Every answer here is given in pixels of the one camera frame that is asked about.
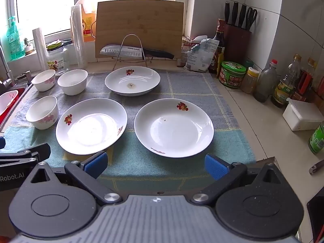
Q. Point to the white bowl pink flowers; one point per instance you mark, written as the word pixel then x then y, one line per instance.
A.
pixel 41 79
pixel 40 111

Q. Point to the bamboo cutting board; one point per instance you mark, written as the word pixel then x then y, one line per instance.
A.
pixel 139 22

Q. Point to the yellow lidded spice jar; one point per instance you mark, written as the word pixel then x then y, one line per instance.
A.
pixel 249 83

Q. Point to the glass jar yellow label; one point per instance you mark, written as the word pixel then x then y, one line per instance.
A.
pixel 58 62

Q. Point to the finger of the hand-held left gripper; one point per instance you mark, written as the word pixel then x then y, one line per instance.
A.
pixel 38 150
pixel 2 142

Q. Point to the white plastic container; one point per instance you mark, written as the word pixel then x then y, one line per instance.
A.
pixel 301 117

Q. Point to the metal faucet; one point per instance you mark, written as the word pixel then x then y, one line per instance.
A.
pixel 5 67

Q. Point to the white plastic bag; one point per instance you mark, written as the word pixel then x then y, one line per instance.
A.
pixel 200 55

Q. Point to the small potted plant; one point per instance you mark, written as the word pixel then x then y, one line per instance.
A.
pixel 29 49

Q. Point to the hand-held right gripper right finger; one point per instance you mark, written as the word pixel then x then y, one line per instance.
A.
pixel 215 167

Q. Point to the black kitchen scissors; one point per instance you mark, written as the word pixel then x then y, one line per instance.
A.
pixel 251 17

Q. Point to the stained white fruit-print plate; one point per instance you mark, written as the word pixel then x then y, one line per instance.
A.
pixel 141 81

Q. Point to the orange cooking wine jug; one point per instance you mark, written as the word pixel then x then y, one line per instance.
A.
pixel 87 17

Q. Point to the dark soy sauce bottle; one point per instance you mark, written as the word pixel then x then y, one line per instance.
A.
pixel 220 43

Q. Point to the window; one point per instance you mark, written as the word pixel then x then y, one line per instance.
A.
pixel 50 5

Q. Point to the green can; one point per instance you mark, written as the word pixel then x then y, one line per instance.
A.
pixel 317 139

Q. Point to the white ceramic bowl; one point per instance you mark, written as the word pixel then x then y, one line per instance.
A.
pixel 73 86

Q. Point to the grey and teal checked towel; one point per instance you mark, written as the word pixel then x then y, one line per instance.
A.
pixel 177 88

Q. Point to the green dish soap bottle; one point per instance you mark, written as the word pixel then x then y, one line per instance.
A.
pixel 15 43

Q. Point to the white plastic colander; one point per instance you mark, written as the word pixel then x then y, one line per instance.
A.
pixel 7 102

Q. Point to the cooking oil bottle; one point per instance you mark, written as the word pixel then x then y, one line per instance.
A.
pixel 284 88

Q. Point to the metal binder clip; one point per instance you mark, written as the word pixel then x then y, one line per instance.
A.
pixel 187 40

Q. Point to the clear bottle red cap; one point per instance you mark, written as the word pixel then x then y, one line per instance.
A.
pixel 264 86

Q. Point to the red and white bag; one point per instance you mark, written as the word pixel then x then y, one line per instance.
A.
pixel 186 52

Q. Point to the steel sink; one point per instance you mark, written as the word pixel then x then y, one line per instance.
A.
pixel 26 91

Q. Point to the dark red knife block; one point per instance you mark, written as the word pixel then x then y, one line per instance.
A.
pixel 236 45

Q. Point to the clear plastic wrap roll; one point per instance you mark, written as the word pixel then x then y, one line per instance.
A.
pixel 78 38
pixel 40 48

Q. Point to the steel soap pump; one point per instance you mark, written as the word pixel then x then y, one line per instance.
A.
pixel 26 75

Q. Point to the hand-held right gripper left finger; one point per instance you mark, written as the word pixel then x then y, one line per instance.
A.
pixel 96 163

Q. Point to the green jar lid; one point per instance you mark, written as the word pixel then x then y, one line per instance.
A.
pixel 54 45

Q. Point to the red white sink colander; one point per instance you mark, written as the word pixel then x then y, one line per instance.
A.
pixel 21 93

